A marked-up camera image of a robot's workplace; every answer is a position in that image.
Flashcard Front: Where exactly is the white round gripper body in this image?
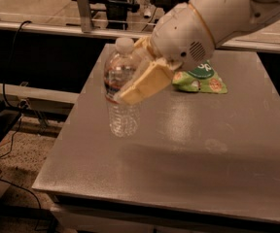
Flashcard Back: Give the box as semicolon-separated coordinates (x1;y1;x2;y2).
150;3;215;68

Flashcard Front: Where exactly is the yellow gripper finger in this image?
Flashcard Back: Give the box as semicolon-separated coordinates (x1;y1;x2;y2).
134;36;160;61
114;57;183;105

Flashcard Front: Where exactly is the clear plastic water bottle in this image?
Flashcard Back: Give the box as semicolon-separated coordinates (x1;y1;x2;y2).
103;38;140;137

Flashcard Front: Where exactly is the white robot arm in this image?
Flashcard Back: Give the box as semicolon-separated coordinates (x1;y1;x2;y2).
114;0;280;105

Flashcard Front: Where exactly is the green snack bag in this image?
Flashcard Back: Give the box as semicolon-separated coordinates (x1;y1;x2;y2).
172;60;228;94

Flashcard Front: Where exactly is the left metal rail bracket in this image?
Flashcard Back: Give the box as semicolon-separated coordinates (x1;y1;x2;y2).
76;0;93;33

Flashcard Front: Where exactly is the metal guard rail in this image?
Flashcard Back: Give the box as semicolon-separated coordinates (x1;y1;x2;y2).
0;21;280;54

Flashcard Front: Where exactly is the black power cable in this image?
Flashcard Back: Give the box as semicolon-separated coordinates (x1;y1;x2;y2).
0;19;47;232

